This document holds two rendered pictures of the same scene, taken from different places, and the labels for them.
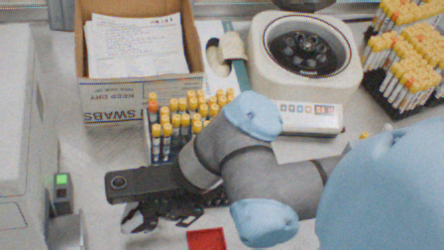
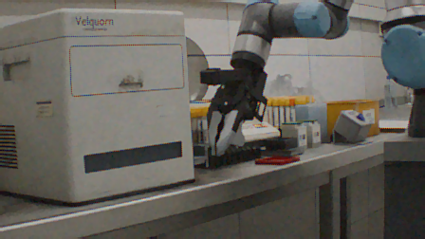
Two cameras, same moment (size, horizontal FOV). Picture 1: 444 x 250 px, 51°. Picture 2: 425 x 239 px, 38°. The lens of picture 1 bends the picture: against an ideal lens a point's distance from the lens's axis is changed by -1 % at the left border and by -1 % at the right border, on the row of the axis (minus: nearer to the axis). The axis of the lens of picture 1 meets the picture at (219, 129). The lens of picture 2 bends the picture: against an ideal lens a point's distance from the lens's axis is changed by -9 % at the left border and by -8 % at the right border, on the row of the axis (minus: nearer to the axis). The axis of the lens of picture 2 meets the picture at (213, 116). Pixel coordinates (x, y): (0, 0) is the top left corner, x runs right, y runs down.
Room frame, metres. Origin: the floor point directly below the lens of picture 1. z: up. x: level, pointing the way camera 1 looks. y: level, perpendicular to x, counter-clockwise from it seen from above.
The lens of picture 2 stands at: (-0.76, 0.78, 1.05)
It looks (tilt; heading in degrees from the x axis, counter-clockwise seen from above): 3 degrees down; 330
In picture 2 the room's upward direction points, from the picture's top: 3 degrees counter-clockwise
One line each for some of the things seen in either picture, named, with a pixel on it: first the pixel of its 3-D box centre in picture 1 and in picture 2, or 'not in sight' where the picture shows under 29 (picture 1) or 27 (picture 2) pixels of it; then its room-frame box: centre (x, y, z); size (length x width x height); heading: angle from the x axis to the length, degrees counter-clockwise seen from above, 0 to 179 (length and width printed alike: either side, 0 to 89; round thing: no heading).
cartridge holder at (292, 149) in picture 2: not in sight; (281, 146); (0.46, -0.11, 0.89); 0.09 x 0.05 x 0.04; 18
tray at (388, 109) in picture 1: (388, 87); not in sight; (0.84, -0.38, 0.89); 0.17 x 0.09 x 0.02; 37
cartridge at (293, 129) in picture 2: not in sight; (294, 136); (0.49, -0.17, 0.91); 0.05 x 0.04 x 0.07; 20
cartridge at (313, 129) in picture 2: not in sight; (308, 134); (0.51, -0.23, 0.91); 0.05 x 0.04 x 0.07; 20
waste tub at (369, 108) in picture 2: not in sight; (349, 119); (0.60, -0.46, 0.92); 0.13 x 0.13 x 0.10; 16
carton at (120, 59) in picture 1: (137, 51); not in sight; (0.73, 0.21, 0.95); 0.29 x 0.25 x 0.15; 20
